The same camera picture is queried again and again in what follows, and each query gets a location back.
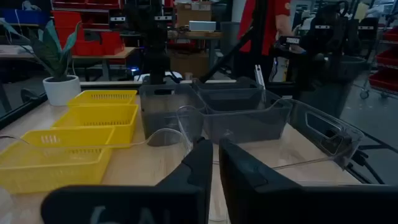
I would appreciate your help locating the green plant in white pot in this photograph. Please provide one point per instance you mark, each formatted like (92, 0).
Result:
(62, 90)

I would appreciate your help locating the yellow plastic mesh basket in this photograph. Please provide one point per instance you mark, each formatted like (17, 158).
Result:
(46, 168)
(93, 116)
(102, 97)

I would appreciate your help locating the black labelled robot link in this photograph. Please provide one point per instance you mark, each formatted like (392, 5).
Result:
(289, 40)

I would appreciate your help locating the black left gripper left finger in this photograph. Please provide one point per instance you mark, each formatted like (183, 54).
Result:
(174, 199)

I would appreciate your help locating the white plastic housing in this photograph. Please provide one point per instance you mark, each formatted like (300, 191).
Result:
(175, 75)

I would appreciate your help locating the cardboard box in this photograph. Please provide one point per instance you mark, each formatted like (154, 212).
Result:
(189, 65)
(192, 15)

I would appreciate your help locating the long wooden workbench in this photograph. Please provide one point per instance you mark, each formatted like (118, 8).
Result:
(118, 53)

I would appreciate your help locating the red storage bin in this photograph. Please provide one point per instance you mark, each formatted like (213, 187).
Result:
(112, 42)
(66, 19)
(87, 48)
(388, 58)
(70, 4)
(102, 4)
(385, 81)
(392, 35)

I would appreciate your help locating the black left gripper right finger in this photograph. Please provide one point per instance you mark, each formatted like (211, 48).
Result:
(264, 199)

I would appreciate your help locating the black background robot arm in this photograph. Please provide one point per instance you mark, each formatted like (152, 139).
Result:
(363, 34)
(323, 34)

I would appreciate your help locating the white flat box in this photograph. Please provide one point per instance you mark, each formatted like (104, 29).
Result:
(202, 26)

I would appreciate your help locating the blue storage bin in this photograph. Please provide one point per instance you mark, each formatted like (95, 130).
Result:
(28, 16)

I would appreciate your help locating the person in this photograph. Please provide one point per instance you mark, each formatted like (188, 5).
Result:
(280, 7)

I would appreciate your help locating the small wooden workbench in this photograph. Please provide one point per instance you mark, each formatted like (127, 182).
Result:
(199, 35)

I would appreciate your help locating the dark grey trash bin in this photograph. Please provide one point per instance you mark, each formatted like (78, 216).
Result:
(335, 71)

